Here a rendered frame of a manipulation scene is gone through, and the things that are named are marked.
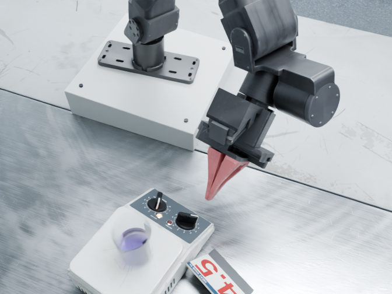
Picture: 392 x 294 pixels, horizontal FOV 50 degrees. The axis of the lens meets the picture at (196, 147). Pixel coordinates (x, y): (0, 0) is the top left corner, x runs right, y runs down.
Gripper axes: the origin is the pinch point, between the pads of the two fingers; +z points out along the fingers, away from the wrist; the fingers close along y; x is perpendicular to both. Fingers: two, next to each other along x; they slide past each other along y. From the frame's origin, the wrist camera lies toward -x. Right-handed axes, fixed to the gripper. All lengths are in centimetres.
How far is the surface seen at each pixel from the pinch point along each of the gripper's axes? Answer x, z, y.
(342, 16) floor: 207, -84, -27
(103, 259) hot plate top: -6.3, 14.2, -8.1
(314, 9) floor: 205, -82, -44
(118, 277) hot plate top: -6.8, 14.8, -4.8
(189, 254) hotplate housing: 1.0, 9.7, 0.9
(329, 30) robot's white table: 50, -38, -4
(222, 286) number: 3.8, 12.2, 7.0
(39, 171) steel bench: 5.7, 13.8, -32.4
